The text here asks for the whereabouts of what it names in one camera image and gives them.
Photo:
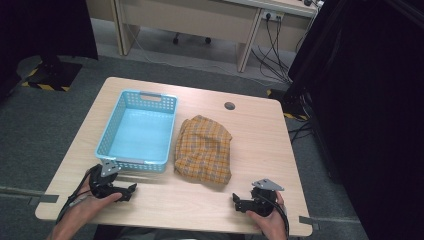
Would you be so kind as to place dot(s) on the black curtain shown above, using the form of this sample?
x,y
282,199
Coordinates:
x,y
43,26
366,116

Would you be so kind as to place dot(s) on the grey tape strip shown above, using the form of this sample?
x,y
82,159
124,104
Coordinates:
x,y
308,221
43,199

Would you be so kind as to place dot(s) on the light blue plastic basket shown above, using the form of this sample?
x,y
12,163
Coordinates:
x,y
140,133

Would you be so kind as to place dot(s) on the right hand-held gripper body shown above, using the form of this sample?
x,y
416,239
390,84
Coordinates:
x,y
265,200

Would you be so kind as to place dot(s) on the black chair caster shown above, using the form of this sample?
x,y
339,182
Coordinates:
x,y
208,40
175,40

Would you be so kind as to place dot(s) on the person's right hand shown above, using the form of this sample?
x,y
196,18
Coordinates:
x,y
271,225

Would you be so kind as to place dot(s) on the white power strip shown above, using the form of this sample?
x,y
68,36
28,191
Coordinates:
x,y
272,15

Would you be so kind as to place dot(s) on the yellow plaid cloth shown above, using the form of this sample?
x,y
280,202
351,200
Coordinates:
x,y
203,150

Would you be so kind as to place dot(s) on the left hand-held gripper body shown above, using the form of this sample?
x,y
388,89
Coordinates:
x,y
100,185

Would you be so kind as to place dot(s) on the black stand base striped tape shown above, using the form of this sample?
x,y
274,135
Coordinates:
x,y
53,75
290,103

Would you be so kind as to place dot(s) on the beige office desk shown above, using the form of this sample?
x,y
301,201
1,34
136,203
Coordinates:
x,y
200,16

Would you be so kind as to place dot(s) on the person's left hand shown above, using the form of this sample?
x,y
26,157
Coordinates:
x,y
86,208

